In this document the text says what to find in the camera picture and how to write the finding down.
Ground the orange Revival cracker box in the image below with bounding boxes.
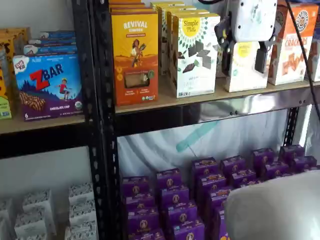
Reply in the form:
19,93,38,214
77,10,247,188
109,1,151,9
111,11,160,106
109,6,155,15

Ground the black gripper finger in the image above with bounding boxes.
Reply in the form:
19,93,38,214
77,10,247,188
254,34,277,74
214,16,237,77

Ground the teal tape strip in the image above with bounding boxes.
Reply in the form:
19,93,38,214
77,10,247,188
176,121,221,153

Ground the orange Pretzel Crackers box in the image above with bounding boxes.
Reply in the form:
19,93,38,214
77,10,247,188
267,2,320,86

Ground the white yellow Simple Mills bar box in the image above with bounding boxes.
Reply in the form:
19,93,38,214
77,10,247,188
223,41,270,93
215,44,224,78

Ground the Simple Mills Sweet Thins box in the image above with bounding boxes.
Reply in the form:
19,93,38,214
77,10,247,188
149,1,186,9
166,9,211,76
156,4,198,76
171,12,221,99

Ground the blue purple Z Bar box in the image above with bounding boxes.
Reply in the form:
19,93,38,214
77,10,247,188
12,53,84,122
27,37,77,47
38,30,76,40
23,44,78,57

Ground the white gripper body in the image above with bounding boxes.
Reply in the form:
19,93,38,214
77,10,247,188
229,0,278,43

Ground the purple Annie's snack box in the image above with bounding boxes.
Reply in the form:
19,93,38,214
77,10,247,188
262,161,290,181
159,185,190,208
251,148,276,168
278,144,306,163
191,156,220,178
211,206,230,240
220,155,248,176
172,217,206,240
127,227,166,240
124,194,156,213
165,200,199,226
229,169,257,188
196,173,228,196
206,186,235,211
121,175,151,198
290,155,318,173
126,206,160,235
156,168,183,191

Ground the black slotted shelf upright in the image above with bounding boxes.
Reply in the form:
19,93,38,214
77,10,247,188
71,0,101,240
91,0,123,240

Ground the small white speckled box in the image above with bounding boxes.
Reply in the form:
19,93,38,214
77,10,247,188
69,201,98,225
0,198,14,218
68,183,95,205
64,221,99,240
21,189,53,213
14,211,48,237

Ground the wooden shelf board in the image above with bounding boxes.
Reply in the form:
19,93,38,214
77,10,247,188
0,109,86,135
114,74,320,115

